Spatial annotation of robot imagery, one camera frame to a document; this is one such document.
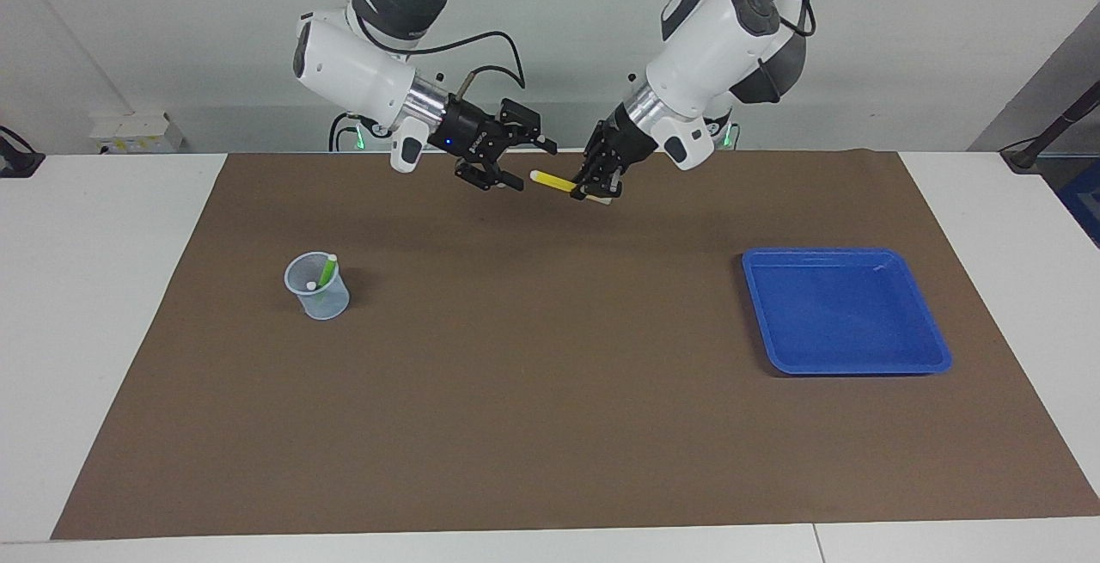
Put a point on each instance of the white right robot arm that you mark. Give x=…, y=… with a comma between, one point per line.
x=352, y=64

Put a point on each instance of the green pen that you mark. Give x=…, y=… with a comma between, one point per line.
x=326, y=272

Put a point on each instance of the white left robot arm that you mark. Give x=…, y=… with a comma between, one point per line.
x=713, y=39

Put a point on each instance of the blue crate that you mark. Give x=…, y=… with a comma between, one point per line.
x=1084, y=202

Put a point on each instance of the black clamp mount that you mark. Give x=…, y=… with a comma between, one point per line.
x=17, y=163

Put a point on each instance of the brown table mat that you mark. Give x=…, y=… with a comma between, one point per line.
x=550, y=374

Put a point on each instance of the black stand pole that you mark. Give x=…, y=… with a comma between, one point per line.
x=1053, y=129

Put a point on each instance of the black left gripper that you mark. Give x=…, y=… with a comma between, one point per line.
x=627, y=142

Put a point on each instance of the white power strip box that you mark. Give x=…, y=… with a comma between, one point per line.
x=137, y=133

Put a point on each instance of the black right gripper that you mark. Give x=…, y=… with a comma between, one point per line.
x=468, y=135

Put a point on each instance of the blue plastic tray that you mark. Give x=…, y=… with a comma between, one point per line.
x=842, y=314

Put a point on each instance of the yellow pen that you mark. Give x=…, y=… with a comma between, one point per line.
x=552, y=180

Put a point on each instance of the translucent plastic cup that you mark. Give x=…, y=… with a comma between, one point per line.
x=326, y=305

